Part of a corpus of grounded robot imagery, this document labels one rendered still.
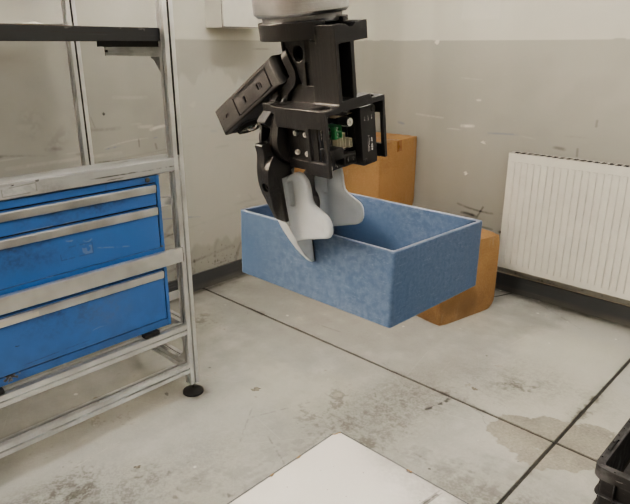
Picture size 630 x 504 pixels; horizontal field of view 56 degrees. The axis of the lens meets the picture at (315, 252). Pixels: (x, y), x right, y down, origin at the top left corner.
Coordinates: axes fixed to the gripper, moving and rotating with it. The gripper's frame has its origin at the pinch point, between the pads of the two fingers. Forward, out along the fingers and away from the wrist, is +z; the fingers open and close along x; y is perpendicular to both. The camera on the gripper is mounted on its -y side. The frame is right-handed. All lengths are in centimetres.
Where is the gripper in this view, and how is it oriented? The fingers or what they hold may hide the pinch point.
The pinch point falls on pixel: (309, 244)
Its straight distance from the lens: 56.8
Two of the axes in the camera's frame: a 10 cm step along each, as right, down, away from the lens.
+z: 0.9, 9.1, 4.1
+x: 7.1, -3.5, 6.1
